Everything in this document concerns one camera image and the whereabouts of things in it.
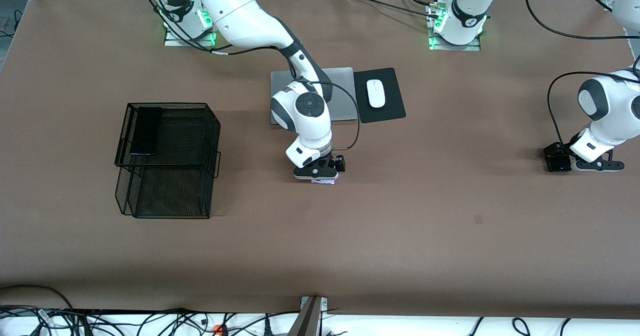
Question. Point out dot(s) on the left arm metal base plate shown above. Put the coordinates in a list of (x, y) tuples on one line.
[(435, 47)]

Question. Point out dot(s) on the aluminium corner bracket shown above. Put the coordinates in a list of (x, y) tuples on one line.
[(609, 3)]

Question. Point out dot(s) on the black flip phone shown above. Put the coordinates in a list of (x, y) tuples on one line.
[(557, 164)]

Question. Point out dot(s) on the silver closed laptop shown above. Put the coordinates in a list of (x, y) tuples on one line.
[(345, 90)]

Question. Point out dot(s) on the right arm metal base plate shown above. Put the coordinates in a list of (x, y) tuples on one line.
[(175, 42)]

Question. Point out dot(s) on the aluminium profile post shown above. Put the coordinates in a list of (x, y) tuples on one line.
[(307, 321)]

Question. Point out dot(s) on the white computer mouse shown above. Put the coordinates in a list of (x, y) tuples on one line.
[(376, 95)]

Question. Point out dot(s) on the lilac flip phone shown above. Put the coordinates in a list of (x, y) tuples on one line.
[(322, 182)]

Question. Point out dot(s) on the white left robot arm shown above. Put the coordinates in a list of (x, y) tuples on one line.
[(612, 110)]

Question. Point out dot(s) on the black mouse pad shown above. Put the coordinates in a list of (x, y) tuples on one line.
[(387, 113)]

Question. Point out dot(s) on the long black slab phone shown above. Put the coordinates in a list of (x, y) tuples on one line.
[(146, 130)]

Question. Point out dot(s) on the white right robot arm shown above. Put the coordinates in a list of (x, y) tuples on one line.
[(235, 10)]

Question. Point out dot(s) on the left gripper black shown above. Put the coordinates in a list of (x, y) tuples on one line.
[(555, 158)]

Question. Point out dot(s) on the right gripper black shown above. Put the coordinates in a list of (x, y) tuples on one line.
[(336, 162)]

